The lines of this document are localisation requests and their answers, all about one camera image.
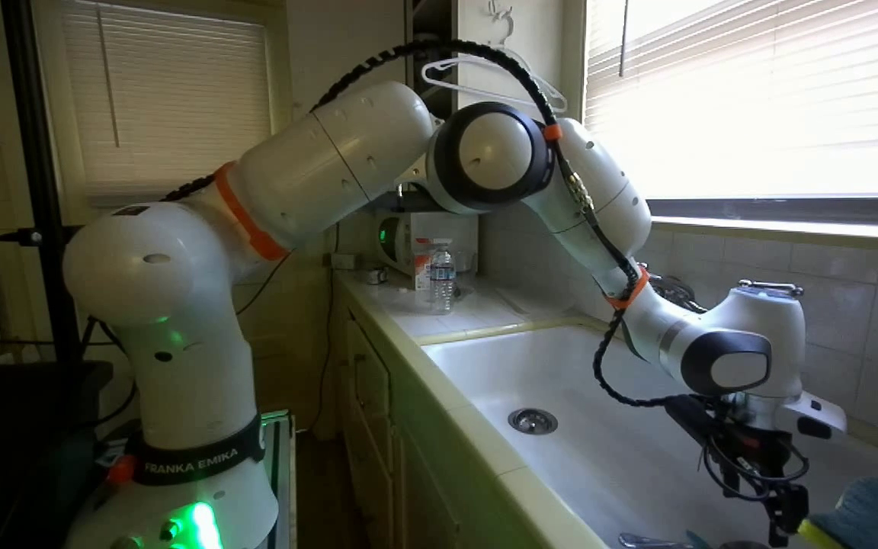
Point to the blue plastic utensil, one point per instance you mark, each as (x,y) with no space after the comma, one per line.
(698,541)

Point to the wide white window blind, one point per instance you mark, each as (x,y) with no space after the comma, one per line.
(764,102)

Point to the clear water bottle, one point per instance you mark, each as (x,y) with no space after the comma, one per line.
(442,279)

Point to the aluminium robot mounting platform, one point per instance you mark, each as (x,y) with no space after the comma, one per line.
(280,478)

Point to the narrow white window blind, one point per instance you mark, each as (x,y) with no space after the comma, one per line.
(154,92)

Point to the chrome wall faucet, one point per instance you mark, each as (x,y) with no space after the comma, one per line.
(674,290)

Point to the cream base cabinets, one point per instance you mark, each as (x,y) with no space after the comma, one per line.
(378,406)

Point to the white device with green light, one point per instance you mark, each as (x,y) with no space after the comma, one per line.
(404,253)

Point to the black equipment case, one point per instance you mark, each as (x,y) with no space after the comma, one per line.
(13,436)

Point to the white sink basin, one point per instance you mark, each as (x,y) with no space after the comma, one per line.
(561,376)

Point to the metal sink drain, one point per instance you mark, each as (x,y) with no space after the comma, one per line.
(533,421)

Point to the black stand pole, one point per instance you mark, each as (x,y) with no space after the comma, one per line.
(36,154)

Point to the blue and yellow sponge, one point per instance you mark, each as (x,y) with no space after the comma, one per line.
(870,519)

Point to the small orange-capped bottle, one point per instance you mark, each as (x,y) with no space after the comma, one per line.
(422,267)

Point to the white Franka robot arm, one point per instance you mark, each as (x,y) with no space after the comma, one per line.
(168,307)

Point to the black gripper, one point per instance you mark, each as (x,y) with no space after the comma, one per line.
(761,460)

